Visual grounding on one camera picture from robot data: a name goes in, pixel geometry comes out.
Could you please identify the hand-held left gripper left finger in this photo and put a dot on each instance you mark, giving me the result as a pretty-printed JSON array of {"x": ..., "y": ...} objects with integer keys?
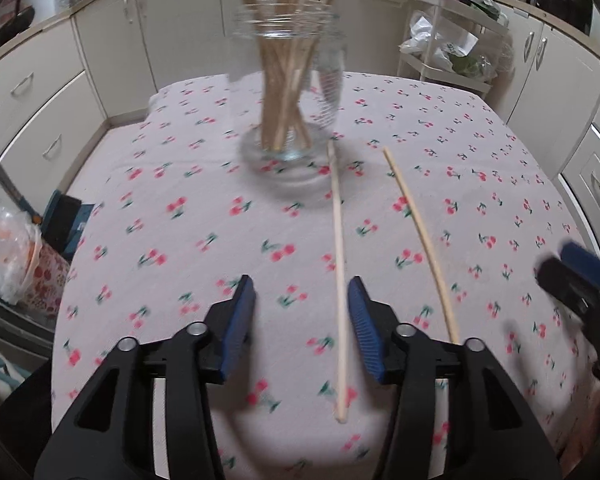
[{"x": 237, "y": 330}]

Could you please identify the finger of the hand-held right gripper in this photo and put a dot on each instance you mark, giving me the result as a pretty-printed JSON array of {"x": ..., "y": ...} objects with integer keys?
[
  {"x": 587, "y": 262},
  {"x": 565, "y": 282}
]

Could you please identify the white utility cart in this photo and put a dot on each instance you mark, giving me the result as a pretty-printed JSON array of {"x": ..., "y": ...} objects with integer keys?
[{"x": 437, "y": 2}]

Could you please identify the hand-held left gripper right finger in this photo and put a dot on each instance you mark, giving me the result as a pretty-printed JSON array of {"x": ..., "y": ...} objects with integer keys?
[{"x": 367, "y": 335}]

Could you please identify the cream drawer cabinet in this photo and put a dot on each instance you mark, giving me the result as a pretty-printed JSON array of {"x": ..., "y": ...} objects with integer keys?
[{"x": 40, "y": 110}]

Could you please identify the white bottle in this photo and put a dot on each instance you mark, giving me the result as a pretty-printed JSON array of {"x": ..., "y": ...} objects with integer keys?
[{"x": 7, "y": 375}]

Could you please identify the cream door cabinet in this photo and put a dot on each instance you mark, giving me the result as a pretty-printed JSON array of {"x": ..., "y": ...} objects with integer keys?
[
  {"x": 180, "y": 35},
  {"x": 555, "y": 100}
]

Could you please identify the clear plastic bag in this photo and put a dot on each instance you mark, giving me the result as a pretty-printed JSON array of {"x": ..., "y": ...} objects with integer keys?
[{"x": 5, "y": 255}]

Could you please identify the dark cooking pot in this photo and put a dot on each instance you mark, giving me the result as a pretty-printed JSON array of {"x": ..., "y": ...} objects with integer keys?
[{"x": 565, "y": 5}]

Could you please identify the white plastic bag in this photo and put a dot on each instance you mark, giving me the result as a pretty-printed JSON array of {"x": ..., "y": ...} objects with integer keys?
[{"x": 425, "y": 40}]

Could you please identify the wooden chopstick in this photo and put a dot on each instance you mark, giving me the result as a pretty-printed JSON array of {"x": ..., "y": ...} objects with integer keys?
[
  {"x": 338, "y": 270},
  {"x": 422, "y": 240}
]

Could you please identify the cherry print tablecloth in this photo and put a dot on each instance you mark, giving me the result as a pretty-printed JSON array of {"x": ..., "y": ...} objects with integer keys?
[{"x": 180, "y": 170}]

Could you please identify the blue box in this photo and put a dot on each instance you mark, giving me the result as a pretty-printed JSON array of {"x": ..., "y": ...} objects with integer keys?
[{"x": 67, "y": 220}]

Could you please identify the dark frying pan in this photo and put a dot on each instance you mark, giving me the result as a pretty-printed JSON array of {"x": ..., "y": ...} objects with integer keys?
[{"x": 15, "y": 27}]

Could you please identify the bunch of wooden chopsticks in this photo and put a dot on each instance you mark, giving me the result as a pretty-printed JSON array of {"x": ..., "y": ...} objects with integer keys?
[{"x": 280, "y": 85}]

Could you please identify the clear glass jar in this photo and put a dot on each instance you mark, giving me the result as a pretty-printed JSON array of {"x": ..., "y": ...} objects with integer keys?
[{"x": 330, "y": 85}]

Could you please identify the green vegetables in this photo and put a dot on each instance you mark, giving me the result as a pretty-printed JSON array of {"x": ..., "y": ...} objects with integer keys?
[{"x": 467, "y": 66}]

